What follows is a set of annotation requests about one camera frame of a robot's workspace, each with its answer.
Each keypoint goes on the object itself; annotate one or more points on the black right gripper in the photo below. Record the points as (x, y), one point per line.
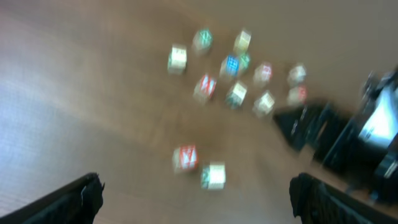
(339, 149)

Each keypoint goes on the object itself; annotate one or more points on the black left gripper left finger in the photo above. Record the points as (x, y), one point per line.
(77, 202)

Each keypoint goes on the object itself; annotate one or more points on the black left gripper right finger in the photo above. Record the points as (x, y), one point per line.
(316, 202)

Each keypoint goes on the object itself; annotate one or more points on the plain Z wooden block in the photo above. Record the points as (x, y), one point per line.
(213, 176)

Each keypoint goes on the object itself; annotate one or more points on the red letter Y block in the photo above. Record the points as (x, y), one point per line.
(205, 89)

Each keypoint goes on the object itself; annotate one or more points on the red letter A block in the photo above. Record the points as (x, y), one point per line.
(185, 158)

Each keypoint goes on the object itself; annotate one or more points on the red letter M block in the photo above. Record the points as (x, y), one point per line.
(297, 95)

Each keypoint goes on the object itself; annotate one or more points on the hammer picture wooden block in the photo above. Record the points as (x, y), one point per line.
(264, 104)

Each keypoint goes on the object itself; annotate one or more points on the blue side wooden block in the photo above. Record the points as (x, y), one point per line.
(297, 75)

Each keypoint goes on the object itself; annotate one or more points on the red number 9 block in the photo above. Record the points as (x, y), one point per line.
(262, 74)

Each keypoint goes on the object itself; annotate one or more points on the green J side block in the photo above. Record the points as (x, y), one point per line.
(236, 95)

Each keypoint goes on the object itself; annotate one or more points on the blue letter H block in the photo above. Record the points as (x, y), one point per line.
(229, 67)

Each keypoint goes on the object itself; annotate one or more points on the yellow wooden block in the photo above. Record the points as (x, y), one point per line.
(242, 41)

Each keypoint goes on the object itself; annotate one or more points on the green letter Z block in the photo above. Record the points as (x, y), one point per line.
(202, 41)

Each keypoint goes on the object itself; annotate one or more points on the plain pale wooden block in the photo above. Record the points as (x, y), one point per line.
(177, 61)

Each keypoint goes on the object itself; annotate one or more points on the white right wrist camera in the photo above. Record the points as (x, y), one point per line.
(380, 110)

